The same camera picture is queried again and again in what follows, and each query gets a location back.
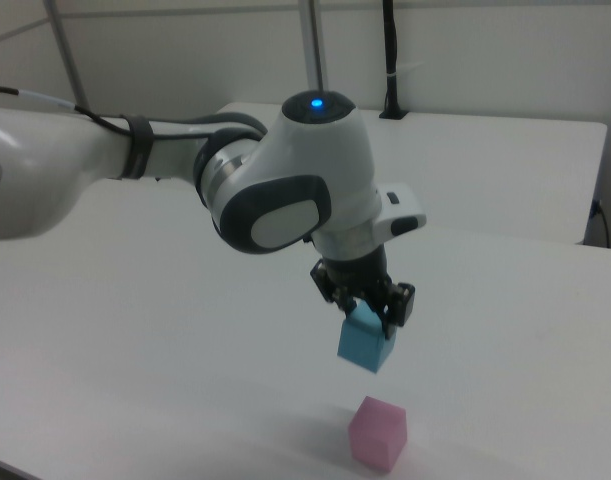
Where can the blue foam cube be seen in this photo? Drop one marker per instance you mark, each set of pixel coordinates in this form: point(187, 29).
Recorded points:
point(361, 341)

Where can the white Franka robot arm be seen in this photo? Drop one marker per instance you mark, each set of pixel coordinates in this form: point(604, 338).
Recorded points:
point(305, 165)

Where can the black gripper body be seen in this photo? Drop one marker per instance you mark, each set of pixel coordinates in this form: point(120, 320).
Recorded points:
point(357, 275)

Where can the grey metal partition post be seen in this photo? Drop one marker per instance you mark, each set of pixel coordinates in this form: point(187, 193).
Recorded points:
point(67, 55)
point(313, 45)

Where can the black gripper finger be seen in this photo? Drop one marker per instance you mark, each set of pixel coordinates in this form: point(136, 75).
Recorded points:
point(335, 292)
point(399, 305)

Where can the pink foam cube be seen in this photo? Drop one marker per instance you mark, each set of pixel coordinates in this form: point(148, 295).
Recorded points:
point(377, 434)

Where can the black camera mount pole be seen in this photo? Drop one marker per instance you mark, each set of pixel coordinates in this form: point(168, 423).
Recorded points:
point(391, 60)

